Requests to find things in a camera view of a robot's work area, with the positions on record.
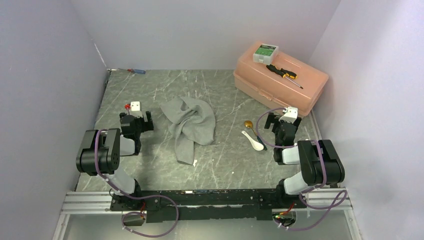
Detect white ceramic spoon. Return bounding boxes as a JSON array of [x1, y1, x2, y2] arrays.
[[241, 130, 265, 151]]

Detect black yellow screwdriver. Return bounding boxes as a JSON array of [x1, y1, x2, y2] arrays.
[[266, 64, 303, 89]]

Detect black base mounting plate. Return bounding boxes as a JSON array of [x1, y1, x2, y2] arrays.
[[110, 187, 306, 223]]

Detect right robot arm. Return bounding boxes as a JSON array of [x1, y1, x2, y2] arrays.
[[264, 112, 346, 208]]

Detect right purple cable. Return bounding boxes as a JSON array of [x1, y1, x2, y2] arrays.
[[255, 107, 348, 232]]

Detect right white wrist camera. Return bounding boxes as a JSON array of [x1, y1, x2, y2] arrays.
[[279, 106, 298, 124]]

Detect grey cloth napkin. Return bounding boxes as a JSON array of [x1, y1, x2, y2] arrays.
[[160, 96, 216, 165]]

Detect small green white box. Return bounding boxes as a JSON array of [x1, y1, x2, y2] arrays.
[[253, 43, 279, 65]]

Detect red blue screwdriver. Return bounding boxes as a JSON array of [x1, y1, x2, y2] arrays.
[[126, 68, 146, 75]]

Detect pink plastic toolbox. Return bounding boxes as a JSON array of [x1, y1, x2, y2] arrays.
[[233, 42, 329, 116]]

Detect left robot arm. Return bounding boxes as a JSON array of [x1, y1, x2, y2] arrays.
[[76, 111, 154, 210]]

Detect gold spoon teal handle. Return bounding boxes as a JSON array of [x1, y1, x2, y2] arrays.
[[244, 120, 268, 151]]

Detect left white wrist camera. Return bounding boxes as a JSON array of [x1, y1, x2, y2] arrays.
[[129, 101, 143, 118]]

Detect aluminium rail frame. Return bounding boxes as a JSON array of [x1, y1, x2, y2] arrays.
[[53, 188, 363, 240]]

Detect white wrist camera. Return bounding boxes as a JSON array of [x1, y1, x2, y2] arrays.
[[279, 106, 298, 124], [129, 101, 143, 118]]

